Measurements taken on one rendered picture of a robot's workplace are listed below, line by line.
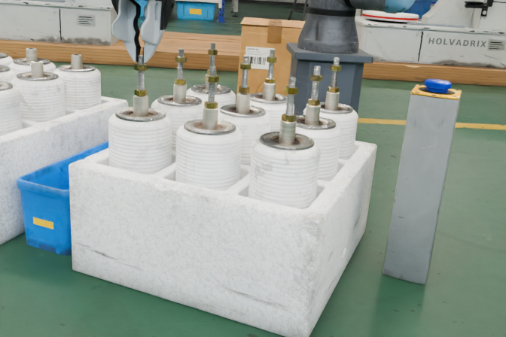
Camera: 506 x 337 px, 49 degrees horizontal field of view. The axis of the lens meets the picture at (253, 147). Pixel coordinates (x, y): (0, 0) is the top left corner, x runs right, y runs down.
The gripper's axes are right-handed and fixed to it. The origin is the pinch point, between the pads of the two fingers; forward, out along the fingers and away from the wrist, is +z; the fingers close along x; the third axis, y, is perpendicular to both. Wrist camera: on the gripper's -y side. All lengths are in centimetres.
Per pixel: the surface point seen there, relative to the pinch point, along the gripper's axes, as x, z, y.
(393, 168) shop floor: 42, 34, -67
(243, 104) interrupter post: 14.0, 7.9, -8.0
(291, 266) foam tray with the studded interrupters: 26.6, 23.7, 12.9
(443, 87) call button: 44.1, 2.1, -9.6
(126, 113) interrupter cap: -1.8, 9.3, 1.5
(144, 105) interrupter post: 0.9, 7.7, 1.1
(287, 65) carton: 4, 17, -115
